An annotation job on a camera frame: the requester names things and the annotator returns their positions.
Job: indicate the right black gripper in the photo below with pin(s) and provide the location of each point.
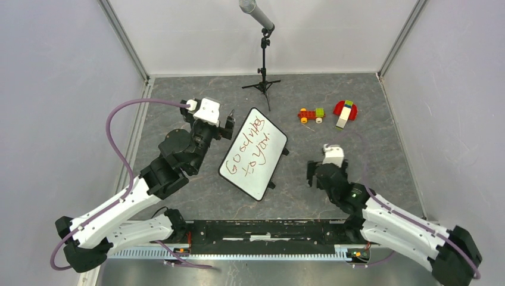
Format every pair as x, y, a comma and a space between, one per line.
311, 165

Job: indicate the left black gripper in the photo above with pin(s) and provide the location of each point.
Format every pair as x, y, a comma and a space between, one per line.
227, 131

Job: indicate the white whiteboard with red writing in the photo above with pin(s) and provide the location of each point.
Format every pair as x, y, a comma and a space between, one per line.
254, 155

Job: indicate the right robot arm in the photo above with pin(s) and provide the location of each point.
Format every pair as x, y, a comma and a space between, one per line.
449, 254

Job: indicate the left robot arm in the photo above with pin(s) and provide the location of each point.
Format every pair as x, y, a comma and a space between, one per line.
91, 239

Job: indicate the black microphone tripod stand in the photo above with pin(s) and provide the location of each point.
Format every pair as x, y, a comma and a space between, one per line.
264, 85

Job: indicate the red toy block car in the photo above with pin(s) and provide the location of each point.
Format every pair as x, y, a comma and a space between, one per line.
316, 115

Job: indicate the red white toy block figure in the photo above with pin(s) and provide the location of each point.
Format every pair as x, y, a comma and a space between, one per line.
346, 111

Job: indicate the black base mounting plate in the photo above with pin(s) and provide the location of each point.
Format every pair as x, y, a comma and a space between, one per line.
267, 237

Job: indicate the grey microphone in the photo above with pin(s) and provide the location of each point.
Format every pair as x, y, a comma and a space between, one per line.
251, 8

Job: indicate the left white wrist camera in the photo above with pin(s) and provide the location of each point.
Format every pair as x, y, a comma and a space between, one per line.
206, 109

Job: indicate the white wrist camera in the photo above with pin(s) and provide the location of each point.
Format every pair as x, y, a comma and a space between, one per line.
333, 154
206, 109

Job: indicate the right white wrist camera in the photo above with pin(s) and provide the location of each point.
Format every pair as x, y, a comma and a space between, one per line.
333, 154

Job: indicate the aluminium frame rail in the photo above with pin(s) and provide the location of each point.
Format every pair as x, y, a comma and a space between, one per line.
159, 250

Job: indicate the left corner aluminium post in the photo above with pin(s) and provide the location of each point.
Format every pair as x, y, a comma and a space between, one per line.
121, 33

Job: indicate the corner aluminium post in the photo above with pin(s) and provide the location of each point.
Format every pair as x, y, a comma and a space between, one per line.
401, 38
121, 33

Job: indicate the right corner aluminium post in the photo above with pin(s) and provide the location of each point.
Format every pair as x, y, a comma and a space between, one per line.
401, 38

